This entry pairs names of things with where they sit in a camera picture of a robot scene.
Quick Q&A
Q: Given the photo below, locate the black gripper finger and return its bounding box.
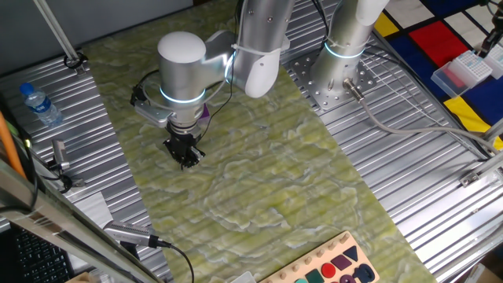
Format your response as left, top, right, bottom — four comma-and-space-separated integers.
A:
163, 139, 192, 171
187, 145, 206, 166

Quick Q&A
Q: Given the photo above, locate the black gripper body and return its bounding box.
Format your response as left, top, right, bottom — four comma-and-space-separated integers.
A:
167, 131, 200, 155

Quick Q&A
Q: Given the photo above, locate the white pipette tip box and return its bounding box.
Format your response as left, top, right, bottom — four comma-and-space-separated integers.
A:
483, 42, 503, 80
431, 50, 494, 98

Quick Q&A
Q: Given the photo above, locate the person's hand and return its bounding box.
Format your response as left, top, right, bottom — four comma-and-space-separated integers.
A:
476, 23, 503, 59

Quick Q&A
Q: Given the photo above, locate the green marble pattern mat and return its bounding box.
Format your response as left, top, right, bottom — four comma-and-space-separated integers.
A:
80, 0, 438, 283

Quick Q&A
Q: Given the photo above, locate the white paper sheet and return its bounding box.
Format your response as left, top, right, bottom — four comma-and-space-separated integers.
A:
72, 191, 115, 229

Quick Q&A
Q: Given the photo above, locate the black clamp tool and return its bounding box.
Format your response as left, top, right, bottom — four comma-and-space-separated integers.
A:
46, 139, 86, 193

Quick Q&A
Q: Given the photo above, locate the translucent white plastic lid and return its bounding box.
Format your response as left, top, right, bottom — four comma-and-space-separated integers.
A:
230, 270, 257, 283

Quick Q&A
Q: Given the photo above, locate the clear plastic water bottle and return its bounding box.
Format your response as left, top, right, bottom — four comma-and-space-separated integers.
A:
19, 82, 64, 127

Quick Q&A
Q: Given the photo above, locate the wooden shape puzzle board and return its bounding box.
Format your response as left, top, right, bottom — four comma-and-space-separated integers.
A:
259, 230, 381, 283

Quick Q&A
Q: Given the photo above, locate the orange pipe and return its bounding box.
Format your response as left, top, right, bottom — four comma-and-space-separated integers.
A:
0, 111, 27, 180

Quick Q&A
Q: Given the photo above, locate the aluminium pole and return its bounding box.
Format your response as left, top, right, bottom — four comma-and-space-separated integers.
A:
33, 0, 86, 75

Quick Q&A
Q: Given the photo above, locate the black keyboard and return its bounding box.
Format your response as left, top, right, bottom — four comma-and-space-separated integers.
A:
11, 227, 75, 283

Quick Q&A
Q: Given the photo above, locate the purple square puzzle piece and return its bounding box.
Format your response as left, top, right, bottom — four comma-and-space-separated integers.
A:
330, 254, 353, 271

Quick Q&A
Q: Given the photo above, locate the blue triangle puzzle piece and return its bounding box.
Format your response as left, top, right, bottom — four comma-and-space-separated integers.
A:
343, 245, 359, 263

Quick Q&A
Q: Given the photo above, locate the dark blue puzzle piece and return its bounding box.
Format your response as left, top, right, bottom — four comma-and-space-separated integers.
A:
351, 263, 376, 283

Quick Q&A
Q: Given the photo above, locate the colourful checked cloth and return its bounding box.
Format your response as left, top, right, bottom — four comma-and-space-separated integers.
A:
373, 0, 503, 151

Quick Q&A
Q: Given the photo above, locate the brown cardboard box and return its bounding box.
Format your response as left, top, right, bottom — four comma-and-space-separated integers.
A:
469, 262, 503, 283

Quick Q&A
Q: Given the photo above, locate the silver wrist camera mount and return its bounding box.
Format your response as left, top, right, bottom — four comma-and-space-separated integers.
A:
131, 100, 174, 129

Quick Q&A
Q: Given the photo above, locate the silver camera with cable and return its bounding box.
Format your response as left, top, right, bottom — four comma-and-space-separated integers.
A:
102, 219, 196, 283

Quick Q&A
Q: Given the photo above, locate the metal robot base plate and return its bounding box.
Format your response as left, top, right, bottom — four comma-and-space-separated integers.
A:
289, 49, 378, 112

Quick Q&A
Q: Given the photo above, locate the aluminium frame bar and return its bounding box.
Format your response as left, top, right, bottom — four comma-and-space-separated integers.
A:
0, 156, 162, 283

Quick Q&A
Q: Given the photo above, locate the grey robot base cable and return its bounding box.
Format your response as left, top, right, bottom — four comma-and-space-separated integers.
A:
342, 77, 500, 154

